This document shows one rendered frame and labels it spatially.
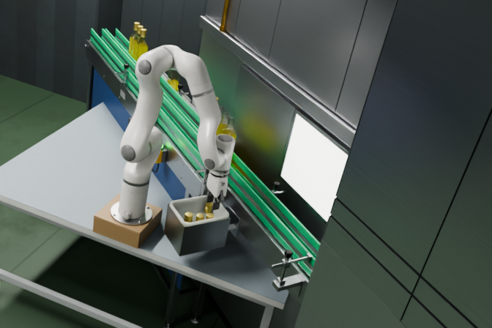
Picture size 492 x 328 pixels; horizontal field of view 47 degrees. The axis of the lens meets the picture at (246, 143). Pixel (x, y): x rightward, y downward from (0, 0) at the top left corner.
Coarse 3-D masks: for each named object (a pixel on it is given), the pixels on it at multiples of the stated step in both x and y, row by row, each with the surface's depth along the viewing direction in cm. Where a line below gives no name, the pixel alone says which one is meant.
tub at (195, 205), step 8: (176, 200) 246; (184, 200) 248; (192, 200) 250; (200, 200) 252; (176, 208) 247; (184, 208) 250; (192, 208) 252; (200, 208) 254; (224, 208) 248; (216, 216) 252; (224, 216) 243; (184, 224) 234; (192, 224) 234
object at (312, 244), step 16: (128, 48) 371; (160, 80) 331; (176, 96) 314; (192, 112) 299; (240, 160) 262; (256, 176) 252; (256, 192) 252; (272, 208) 242; (288, 224) 234; (304, 240) 226
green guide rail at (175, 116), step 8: (104, 32) 379; (104, 40) 381; (112, 40) 367; (112, 48) 369; (120, 48) 356; (120, 56) 358; (128, 56) 347; (168, 104) 301; (168, 112) 303; (176, 112) 293; (176, 120) 295; (184, 120) 287; (184, 128) 288; (192, 128) 281; (192, 136) 281; (192, 144) 281
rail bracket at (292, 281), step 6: (288, 252) 202; (288, 258) 203; (300, 258) 208; (306, 258) 209; (276, 264) 202; (282, 264) 203; (288, 264) 204; (282, 270) 206; (282, 276) 207; (294, 276) 214; (276, 282) 210; (282, 282) 208; (288, 282) 211; (294, 282) 211; (300, 282) 212; (276, 288) 208; (282, 288) 208; (294, 288) 217; (300, 288) 214
